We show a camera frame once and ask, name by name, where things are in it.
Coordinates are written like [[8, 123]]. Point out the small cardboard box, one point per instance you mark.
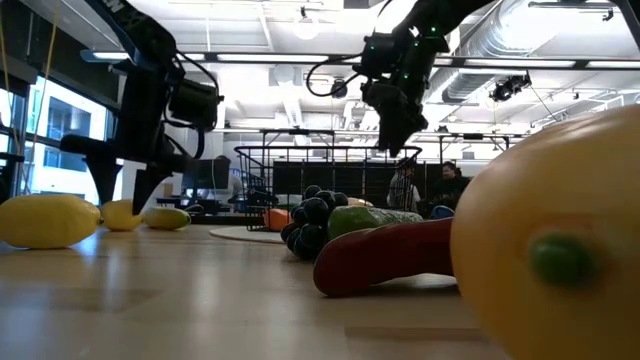
[[167, 189]]

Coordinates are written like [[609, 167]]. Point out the round white ceiling lamp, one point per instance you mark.
[[306, 28]]

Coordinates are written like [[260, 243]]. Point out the black computer monitor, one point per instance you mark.
[[212, 174]]

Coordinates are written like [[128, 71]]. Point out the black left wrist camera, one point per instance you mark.
[[196, 105]]

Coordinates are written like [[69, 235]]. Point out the yellow lemon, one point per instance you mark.
[[47, 221], [120, 216]]

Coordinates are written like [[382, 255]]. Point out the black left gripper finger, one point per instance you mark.
[[102, 172], [150, 190]]

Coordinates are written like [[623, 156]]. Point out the dark red pepper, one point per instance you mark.
[[380, 255]]

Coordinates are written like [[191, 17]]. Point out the black room divider panel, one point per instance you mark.
[[350, 177]]

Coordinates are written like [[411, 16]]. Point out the black ceiling-mounted device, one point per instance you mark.
[[510, 87]]

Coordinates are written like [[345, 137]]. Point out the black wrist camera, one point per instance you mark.
[[196, 105], [382, 54]]

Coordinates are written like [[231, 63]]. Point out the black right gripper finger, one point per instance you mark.
[[410, 129], [391, 132]]

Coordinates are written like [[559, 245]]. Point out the yellow-green mango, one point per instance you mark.
[[166, 218]]

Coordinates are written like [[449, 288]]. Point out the silver ventilation duct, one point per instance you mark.
[[480, 75]]

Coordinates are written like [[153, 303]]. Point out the large orange papaya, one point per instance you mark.
[[560, 210]]

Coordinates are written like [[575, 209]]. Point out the small round orange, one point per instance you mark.
[[276, 219]]

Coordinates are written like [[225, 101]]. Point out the large window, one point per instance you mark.
[[45, 125]]

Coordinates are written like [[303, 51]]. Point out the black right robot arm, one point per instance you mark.
[[440, 15]]

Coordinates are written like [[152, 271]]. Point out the blue chair back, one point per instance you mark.
[[442, 212]]

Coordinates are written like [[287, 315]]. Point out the dark purple grape bunch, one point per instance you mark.
[[316, 212]]

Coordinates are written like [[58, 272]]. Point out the person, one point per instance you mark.
[[450, 185], [402, 190]]

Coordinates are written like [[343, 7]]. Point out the long ceiling light bar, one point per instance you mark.
[[275, 57]]

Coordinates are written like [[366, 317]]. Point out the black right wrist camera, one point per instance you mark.
[[382, 54]]

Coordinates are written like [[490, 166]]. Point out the green cucumber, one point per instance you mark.
[[365, 218]]

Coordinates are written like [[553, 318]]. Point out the black background rig frame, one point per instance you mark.
[[300, 131], [475, 135]]

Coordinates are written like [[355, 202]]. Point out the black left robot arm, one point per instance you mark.
[[135, 30]]

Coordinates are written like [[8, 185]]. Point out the white round plate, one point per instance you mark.
[[245, 234]]

